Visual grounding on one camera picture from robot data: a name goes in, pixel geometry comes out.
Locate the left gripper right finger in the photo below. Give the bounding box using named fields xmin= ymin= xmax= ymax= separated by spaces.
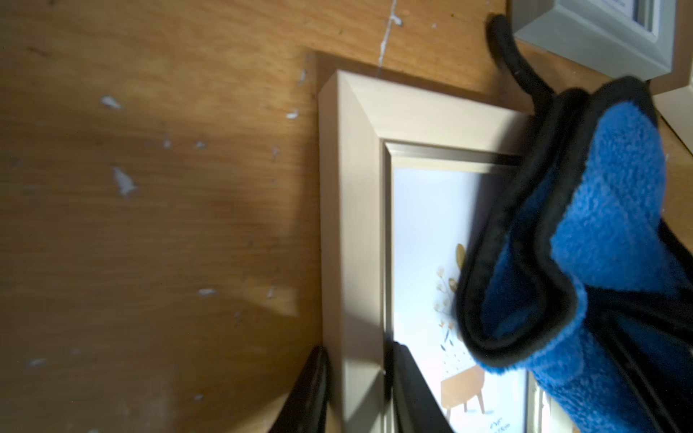
xmin=392 ymin=342 xmax=454 ymax=433

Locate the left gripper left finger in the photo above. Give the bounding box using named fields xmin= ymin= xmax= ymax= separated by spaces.
xmin=269 ymin=346 xmax=330 ymax=433

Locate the blue microfiber cloth black trim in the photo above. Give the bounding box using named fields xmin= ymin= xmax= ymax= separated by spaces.
xmin=456 ymin=14 xmax=692 ymax=432

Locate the cream white picture frame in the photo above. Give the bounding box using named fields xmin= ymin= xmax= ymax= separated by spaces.
xmin=319 ymin=71 xmax=574 ymax=432

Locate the white picture frame black border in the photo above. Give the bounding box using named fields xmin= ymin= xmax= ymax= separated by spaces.
xmin=653 ymin=75 xmax=692 ymax=152

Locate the light blue picture frame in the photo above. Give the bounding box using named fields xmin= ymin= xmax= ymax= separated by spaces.
xmin=509 ymin=0 xmax=677 ymax=80

